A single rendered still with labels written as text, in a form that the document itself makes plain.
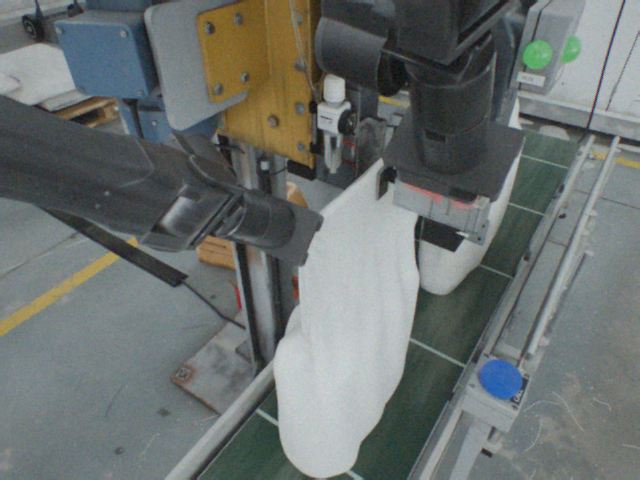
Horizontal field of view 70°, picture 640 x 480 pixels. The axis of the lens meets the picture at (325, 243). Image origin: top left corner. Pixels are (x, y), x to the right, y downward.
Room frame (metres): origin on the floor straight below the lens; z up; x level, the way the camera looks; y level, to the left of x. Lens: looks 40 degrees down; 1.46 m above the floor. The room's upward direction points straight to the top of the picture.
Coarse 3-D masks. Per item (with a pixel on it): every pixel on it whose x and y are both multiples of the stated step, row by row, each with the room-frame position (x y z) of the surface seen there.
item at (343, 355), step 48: (336, 240) 0.54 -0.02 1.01; (384, 240) 0.69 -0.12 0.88; (336, 288) 0.54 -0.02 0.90; (384, 288) 0.61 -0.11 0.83; (288, 336) 0.50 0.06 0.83; (336, 336) 0.49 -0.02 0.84; (384, 336) 0.55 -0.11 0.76; (288, 384) 0.45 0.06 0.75; (336, 384) 0.44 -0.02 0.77; (384, 384) 0.55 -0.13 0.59; (288, 432) 0.45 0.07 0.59; (336, 432) 0.42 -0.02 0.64
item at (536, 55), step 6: (534, 42) 0.53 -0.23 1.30; (540, 42) 0.53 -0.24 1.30; (528, 48) 0.53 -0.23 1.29; (534, 48) 0.53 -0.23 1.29; (540, 48) 0.52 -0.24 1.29; (546, 48) 0.52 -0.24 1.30; (528, 54) 0.53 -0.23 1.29; (534, 54) 0.52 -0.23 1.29; (540, 54) 0.52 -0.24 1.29; (546, 54) 0.52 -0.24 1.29; (528, 60) 0.53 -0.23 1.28; (534, 60) 0.52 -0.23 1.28; (540, 60) 0.52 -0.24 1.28; (546, 60) 0.52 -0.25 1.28; (528, 66) 0.53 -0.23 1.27; (534, 66) 0.52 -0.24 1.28; (540, 66) 0.52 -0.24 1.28
